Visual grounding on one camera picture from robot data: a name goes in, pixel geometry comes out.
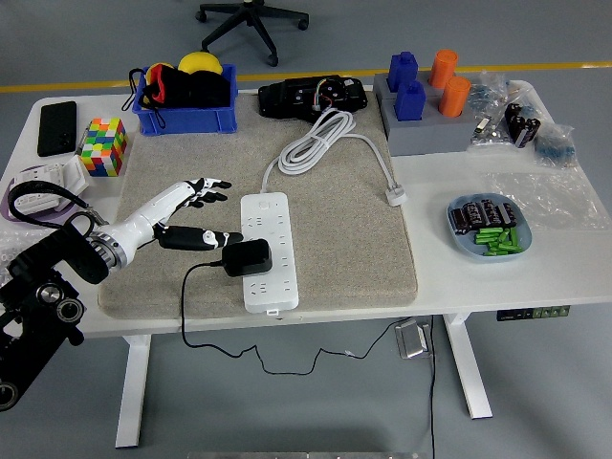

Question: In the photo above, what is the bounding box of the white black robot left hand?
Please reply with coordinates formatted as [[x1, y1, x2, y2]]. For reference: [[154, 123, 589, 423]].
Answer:
[[110, 177, 246, 262]]

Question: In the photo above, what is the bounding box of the thin black adapter cord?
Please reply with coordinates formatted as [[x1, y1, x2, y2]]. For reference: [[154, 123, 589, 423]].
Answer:
[[179, 260, 405, 378]]

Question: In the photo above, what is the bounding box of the black plug adapter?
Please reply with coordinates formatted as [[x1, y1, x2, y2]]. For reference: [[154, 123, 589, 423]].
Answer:
[[220, 238, 274, 278]]

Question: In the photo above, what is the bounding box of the white power strip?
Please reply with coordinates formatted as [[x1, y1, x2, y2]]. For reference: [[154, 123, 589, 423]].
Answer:
[[239, 191, 300, 316]]

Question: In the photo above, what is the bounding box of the multicolour puzzle cube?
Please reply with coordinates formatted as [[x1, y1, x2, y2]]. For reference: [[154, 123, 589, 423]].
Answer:
[[79, 117, 129, 179]]

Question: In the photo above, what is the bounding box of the purple plate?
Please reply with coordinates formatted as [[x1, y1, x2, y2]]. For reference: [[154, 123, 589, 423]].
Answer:
[[0, 164, 90, 227]]

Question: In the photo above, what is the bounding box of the blue plastic bin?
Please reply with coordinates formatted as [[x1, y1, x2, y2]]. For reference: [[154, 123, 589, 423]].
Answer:
[[131, 63, 239, 138]]

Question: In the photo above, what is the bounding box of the black smartphone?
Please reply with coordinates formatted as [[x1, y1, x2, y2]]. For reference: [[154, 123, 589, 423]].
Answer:
[[36, 99, 78, 159]]

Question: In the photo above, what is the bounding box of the clear bag of screws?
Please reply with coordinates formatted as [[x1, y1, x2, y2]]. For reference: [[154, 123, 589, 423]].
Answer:
[[0, 227, 54, 286]]

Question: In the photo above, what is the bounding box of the white table leg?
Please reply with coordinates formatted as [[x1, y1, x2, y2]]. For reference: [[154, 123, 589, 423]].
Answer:
[[442, 313, 493, 421], [114, 334, 153, 449]]

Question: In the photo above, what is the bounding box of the yellow ball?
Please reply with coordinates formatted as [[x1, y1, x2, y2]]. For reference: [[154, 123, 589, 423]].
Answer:
[[178, 51, 224, 77]]

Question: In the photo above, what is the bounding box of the grey-brown mat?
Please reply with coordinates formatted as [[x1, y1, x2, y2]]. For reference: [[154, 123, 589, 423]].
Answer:
[[98, 90, 420, 320]]

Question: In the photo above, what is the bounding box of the black office chair base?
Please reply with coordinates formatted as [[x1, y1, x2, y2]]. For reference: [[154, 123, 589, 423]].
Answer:
[[194, 0, 311, 67]]

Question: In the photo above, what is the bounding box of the silver floor socket box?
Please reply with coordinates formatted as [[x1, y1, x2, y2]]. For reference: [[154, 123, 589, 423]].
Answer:
[[394, 320, 431, 360]]

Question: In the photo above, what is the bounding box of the blue block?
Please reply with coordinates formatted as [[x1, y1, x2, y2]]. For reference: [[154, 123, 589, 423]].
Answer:
[[394, 79, 426, 123], [386, 51, 419, 94]]

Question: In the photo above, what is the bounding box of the grey block holder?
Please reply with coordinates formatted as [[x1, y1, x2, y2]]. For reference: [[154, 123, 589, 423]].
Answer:
[[372, 71, 484, 158]]

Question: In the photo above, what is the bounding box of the light blue plate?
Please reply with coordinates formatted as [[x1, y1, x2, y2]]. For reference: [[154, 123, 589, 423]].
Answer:
[[446, 192, 533, 263]]

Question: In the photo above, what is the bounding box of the orange cylinder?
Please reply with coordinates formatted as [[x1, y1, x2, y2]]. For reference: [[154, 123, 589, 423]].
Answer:
[[438, 76, 472, 119], [427, 48, 459, 90]]

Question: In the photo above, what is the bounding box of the clear bag of small parts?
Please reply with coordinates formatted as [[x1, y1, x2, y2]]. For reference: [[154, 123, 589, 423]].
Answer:
[[466, 71, 544, 153]]

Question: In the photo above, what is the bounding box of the black capacitor bundle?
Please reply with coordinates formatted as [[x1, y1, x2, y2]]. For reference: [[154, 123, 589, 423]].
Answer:
[[505, 102, 542, 149]]

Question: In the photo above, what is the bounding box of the black table control panel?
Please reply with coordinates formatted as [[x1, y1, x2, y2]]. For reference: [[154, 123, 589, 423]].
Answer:
[[495, 304, 572, 322]]

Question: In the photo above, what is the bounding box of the empty clear plastic bag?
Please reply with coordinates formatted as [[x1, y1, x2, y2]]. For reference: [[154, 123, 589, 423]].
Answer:
[[485, 166, 611, 231]]

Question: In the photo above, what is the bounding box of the clear bag of blue parts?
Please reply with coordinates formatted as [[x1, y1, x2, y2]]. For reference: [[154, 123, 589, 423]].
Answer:
[[533, 122, 582, 169]]

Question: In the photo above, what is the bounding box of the white wall socket panel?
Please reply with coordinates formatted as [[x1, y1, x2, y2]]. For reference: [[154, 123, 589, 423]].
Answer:
[[60, 156, 90, 196]]

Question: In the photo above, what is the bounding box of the white wall socket stack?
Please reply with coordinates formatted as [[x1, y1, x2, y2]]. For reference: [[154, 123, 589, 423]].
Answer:
[[9, 163, 68, 214]]

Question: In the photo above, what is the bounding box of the white power strip cable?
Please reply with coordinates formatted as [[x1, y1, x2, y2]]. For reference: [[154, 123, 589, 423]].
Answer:
[[260, 108, 408, 208]]

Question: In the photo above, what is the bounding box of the black device with coloured wires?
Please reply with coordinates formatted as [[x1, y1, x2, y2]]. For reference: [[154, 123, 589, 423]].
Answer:
[[257, 75, 369, 120]]

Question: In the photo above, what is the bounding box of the black floor cable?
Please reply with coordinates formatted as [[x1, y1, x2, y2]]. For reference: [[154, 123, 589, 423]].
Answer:
[[426, 315, 438, 459]]

